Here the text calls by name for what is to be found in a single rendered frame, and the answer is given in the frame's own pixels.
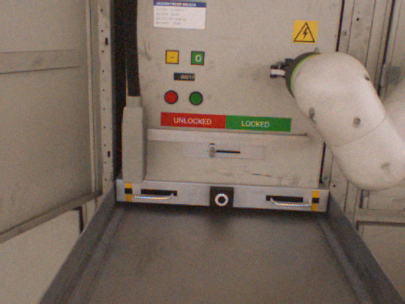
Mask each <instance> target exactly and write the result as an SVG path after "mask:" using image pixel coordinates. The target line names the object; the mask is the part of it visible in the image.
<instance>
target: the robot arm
mask: <svg viewBox="0 0 405 304"><path fill-rule="evenodd" d="M280 75H281V76H282V78H284V79H285V81H286V87H287V89H288V91H289V93H290V95H291V96H293V98H295V101H296V103H297V107H298V108H299V110H300V111H301V113H302V114H303V115H304V116H305V118H306V119H308V121H309V122H310V123H311V125H312V126H313V127H314V128H315V129H316V131H317V133H318V134H320V137H321V138H322V139H323V141H324V142H325V143H326V145H327V147H328V148H329V150H330V151H331V154H332V155H333V157H334V158H335V161H336V162H337V163H338V166H339V168H340V169H341V172H342V174H343V176H344V177H345V178H346V179H347V180H348V181H349V182H350V183H351V184H353V185H354V186H356V187H358V188H360V189H365V190H367V191H371V192H379V191H384V190H385V189H390V188H392V187H394V186H396V185H397V184H399V183H400V181H402V180H403V178H404V177H405V78H403V80H402V81H401V82H400V83H399V84H398V85H397V87H395V88H394V89H393V91H391V93H390V94H389V95H388V96H387V97H386V98H385V99H384V100H383V101H382V102H381V101H380V99H379V97H378V95H377V92H376V90H375V89H374V88H373V84H372V82H371V81H370V77H369V75H368V74H367V71H366V69H365V67H364V66H362V64H361V63H360V62H359V61H358V60H356V59H355V57H352V56H350V55H348V54H344V53H342V52H337V51H334V52H326V53H323V54H322V53H320V51H319V48H318V47H315V49H314V51H310V52H306V53H304V54H302V55H299V56H298V57H296V58H295V59H288V58H285V63H283V62H281V61H279V62H277V63H276V64H275V65H271V74H270V78H280Z"/></svg>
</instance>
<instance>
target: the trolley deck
mask: <svg viewBox="0 0 405 304"><path fill-rule="evenodd" d="M82 304H359V302H358V300H357V299H356V296H355V295H354V292H353V290H352V289H351V287H350V285H349V283H348V282H347V279H346V277H345V276H344V273H343V271H342V269H341V267H340V266H339V264H338V261H337V260H336V259H335V255H334V253H333V252H332V250H331V248H330V247H329V244H328V243H327V241H326V238H325V236H324V235H323V232H322V230H320V227H319V225H318V224H317V221H316V219H315V218H314V215H313V213H312V212H311V211H300V210H275V209H262V208H250V207H233V208H227V207H209V206H202V205H190V204H177V203H141V202H130V203H129V205H128V207H127V210H126V212H125V213H124V216H123V218H122V220H121V223H120V224H119V227H118V229H117V231H116V232H115V236H114V237H113V239H112V242H111V244H110V245H109V248H108V250H107V253H106V254H105V256H104V259H103V260H102V262H101V263H100V267H99V268H98V270H97V273H96V275H95V278H94V280H93V281H92V284H91V286H90V287H89V291H88V292H87V294H86V296H85V298H84V301H83V303H82Z"/></svg>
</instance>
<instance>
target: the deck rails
mask: <svg viewBox="0 0 405 304"><path fill-rule="evenodd" d="M118 177H119V176H117V178H118ZM117 178H116V179H117ZM116 179H115V181H114V183H112V186H111V187H110V189H109V190H108V192H107V195H105V197H104V198H103V200H102V201H101V202H100V205H99V206H98V208H97V209H96V210H95V212H94V214H93V215H92V218H91V219H90V220H89V222H88V224H86V227H85V229H84V230H83V231H82V233H81V234H80V236H79V238H78V239H77V241H76V242H75V243H74V246H73V247H72V248H71V250H70V251H69V253H68V255H67V256H66V259H65V260H64V261H63V263H62V265H60V267H59V270H58V271H57V272H56V274H55V275H54V277H53V279H52V280H51V282H50V283H49V284H48V286H47V289H45V291H44V293H43V294H42V295H41V298H40V299H39V300H38V303H37V304H82V303H83V301H84V298H85V296H86V294H87V292H88V291H89V287H90V286H91V284H92V281H93V280H94V278H95V275H96V273H97V270H98V268H99V267H100V263H101V262H102V260H103V259H104V256H105V254H106V253H107V250H108V248H109V245H110V244H111V242H112V239H113V237H114V236H115V232H116V231H117V229H118V227H119V224H120V223H121V220H122V218H123V216H124V213H125V212H126V210H127V207H128V205H129V203H130V202H128V201H117V200H116V189H115V187H116ZM311 212H312V213H313V215H314V218H315V219H316V221H317V224H318V225H319V227H320V230H322V232H323V235H324V236H325V238H326V241H327V243H328V244H329V247H330V248H331V250H332V252H333V253H334V255H335V259H336V260H337V261H338V264H339V266H340V267H341V269H342V271H343V273H344V276H345V277H346V279H347V282H348V283H349V285H350V287H351V289H352V290H353V292H354V295H355V296H356V299H357V300H358V302H359V304H405V299H404V297H403V296H402V295H401V293H400V292H399V290H398V288H397V287H396V286H395V284H394V283H393V282H392V280H391V278H389V276H388V274H387V273H386V271H385V270H384V269H383V267H382V266H381V265H380V262H379V261H378V260H377V258H376V257H375V256H374V255H373V252H372V251H371V250H370V248H369V247H368V246H367V244H366V243H365V241H364V239H362V237H361V235H360V234H359V233H358V231H357V230H356V228H355V227H354V225H353V223H352V222H351V221H350V219H349V218H348V217H347V215H346V213H345V212H344V211H343V209H342V208H341V206H340V205H339V204H338V201H336V199H335V197H334V196H333V195H332V194H331V192H330V191H329V194H328V201H327V207H326V212H324V211H311Z"/></svg>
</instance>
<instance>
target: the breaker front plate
mask: <svg viewBox="0 0 405 304"><path fill-rule="evenodd" d="M161 1H175V2H205V3H206V30H202V29H188V28H154V27H153V0H138V5H137V7H138V8H137V9H138V10H136V11H138V12H137V14H138V15H137V16H138V17H137V18H136V19H138V20H137V22H136V23H137V24H138V25H137V26H138V27H137V29H138V30H136V31H138V32H136V33H137V34H138V35H136V36H137V37H136V38H137V39H138V40H137V41H138V45H137V46H138V47H137V48H138V50H137V51H138V52H137V53H138V70H139V80H140V83H139V84H140V88H139V89H140V91H141V95H142V96H143V105H145V106H146V115H147V119H148V128H153V129H165V130H179V131H217V132H230V133H244V134H269V135H295V136H305V133H307V134H308V136H310V140H309V145H308V148H297V147H284V146H259V145H233V144H220V143H215V144H214V145H215V146H238V147H241V148H240V154H235V153H222V152H215V153H214V157H213V158H211V157H209V151H208V145H210V143H208V142H169V141H157V140H148V173H147V174H146V177H145V180H157V181H194V182H206V183H231V184H255V185H268V186H294V187H306V188H317V181H318V176H319V171H320V157H321V151H322V146H323V139H322V138H321V137H320V134H318V133H317V131H316V129H315V128H314V127H313V126H312V125H311V123H310V122H309V121H308V119H306V118H305V116H304V115H303V114H302V113H301V111H300V110H299V108H298V107H297V103H296V101H295V98H293V96H291V95H290V93H289V91H288V89H287V87H286V81H285V79H284V78H282V76H281V75H280V78H270V74H271V65H275V64H276V63H277V62H279V61H281V62H283V63H285V58H288V59H295V58H296V57H298V56H299V55H302V54H304V53H306V52H310V51H314V49H315V48H319V51H320V53H322V54H323V53H326V52H334V51H335V39H336V33H337V28H338V19H339V9H340V4H341V0H161ZM294 20H299V21H318V27H317V38H316V43H315V44H308V43H292V40H293V23H294ZM165 50H175V51H180V57H179V64H171V63H165ZM192 51H204V52H205V56H204V66H199V65H191V52H192ZM174 72H176V73H189V74H195V80H194V81H174ZM168 90H174V91H175V92H176V93H177V95H178V100H177V102H176V103H175V104H168V103H167V102H166V101H165V93H166V92H168ZM195 91H197V92H200V93H201V94H202V95H203V102H202V103H201V104H198V105H193V104H191V102H190V101H189V96H190V94H191V93H193V92H195ZM161 112H174V113H200V114H213V115H227V116H265V117H278V118H292V120H291V126H290V132H284V131H246V130H233V129H221V128H207V127H168V126H161Z"/></svg>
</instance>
